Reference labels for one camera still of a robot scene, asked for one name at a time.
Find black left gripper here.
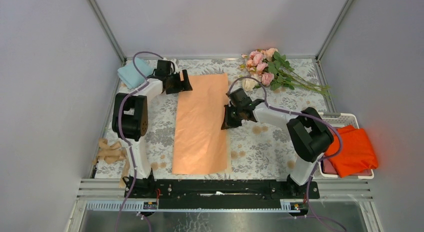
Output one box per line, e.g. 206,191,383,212
165,69,192,95

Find peach wrapping paper sheet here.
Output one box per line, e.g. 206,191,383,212
172,73,229,175

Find pile of fake flowers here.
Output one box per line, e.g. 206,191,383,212
239,47,330,97

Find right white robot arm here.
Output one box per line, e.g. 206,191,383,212
221,88,340,198

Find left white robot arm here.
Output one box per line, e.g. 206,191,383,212
111,57,193,198

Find floral patterned tablecloth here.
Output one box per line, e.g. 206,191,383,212
94,58,332,181

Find light blue folded towel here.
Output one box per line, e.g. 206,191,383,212
117,57,154,89

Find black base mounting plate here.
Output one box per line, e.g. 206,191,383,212
124,177,320,210

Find beige ribbon pile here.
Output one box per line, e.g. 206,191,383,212
92,138,130,189

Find white plastic basket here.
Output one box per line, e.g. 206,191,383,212
314,112,379,180

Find pink cloth in basket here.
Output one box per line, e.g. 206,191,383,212
321,160,374,177

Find orange folded cloth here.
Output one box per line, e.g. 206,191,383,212
329,125,379,178

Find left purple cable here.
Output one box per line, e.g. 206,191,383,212
114,51,176,232

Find purple cable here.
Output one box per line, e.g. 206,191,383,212
114,51,176,232
226,76,347,232

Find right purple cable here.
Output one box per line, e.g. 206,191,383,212
226,76,347,232

